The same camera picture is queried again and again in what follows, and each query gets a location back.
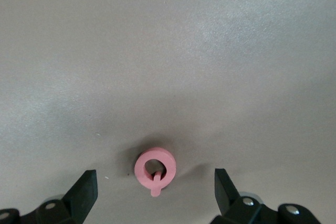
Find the pink letter Q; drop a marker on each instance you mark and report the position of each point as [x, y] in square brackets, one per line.
[168, 166]

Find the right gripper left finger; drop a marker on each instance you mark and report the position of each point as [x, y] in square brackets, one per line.
[78, 200]

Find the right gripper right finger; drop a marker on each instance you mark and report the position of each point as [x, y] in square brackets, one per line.
[244, 212]

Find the brown table mat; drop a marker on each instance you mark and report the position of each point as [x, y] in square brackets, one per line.
[157, 51]

